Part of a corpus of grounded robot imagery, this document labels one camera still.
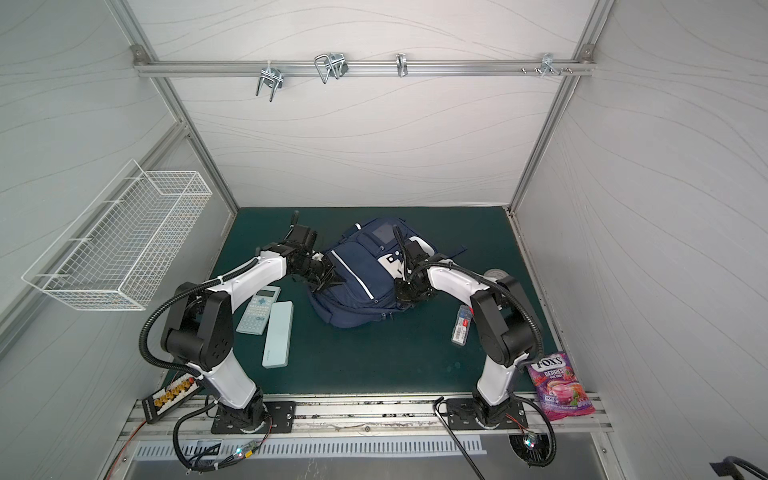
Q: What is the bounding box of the navy blue student backpack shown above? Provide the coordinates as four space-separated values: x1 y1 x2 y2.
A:
309 217 466 329

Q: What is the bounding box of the white green calculator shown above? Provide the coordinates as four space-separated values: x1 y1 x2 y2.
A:
236 286 281 336

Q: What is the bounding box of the mint green pencil case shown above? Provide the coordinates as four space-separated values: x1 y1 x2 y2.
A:
262 301 294 369

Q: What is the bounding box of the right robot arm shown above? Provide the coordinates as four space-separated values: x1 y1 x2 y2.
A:
395 239 543 428

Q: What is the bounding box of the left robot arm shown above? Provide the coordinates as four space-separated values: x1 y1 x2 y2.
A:
138 219 341 432

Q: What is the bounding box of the green mat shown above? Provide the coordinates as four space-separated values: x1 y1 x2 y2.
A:
234 207 536 394

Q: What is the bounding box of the clear pen case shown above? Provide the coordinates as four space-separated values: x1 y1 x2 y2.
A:
451 304 473 346

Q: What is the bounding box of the clear tape roll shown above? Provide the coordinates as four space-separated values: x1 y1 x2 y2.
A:
483 268 509 282

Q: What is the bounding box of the pink snack pouch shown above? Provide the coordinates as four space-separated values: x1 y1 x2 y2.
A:
527 351 596 421

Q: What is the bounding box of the left metal hook clamp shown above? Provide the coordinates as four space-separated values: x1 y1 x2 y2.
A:
255 64 284 102

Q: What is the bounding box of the metal hook clamp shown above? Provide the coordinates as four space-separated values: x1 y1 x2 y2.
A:
313 52 349 84
255 64 284 102
520 53 573 77

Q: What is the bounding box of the yellow terminal block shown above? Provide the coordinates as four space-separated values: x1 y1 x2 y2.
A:
141 374 202 424

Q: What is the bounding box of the middle metal hook clamp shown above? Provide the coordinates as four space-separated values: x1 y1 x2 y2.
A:
313 52 349 84

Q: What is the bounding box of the right metal hook clamp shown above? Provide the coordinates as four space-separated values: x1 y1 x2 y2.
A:
520 53 573 77

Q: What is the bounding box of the black floor cable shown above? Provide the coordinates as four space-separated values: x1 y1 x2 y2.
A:
433 394 487 480

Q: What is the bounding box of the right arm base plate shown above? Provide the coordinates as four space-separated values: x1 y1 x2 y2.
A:
438 397 528 431

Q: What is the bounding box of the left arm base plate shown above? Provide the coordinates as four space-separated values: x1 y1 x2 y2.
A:
211 401 296 435

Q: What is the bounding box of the white wire basket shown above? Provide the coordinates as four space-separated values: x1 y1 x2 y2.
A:
21 160 212 311

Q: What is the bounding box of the aluminium top rail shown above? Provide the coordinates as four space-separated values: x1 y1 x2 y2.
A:
134 57 596 78

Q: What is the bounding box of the small metal ring clamp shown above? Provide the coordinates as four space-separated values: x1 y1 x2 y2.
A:
395 53 408 78

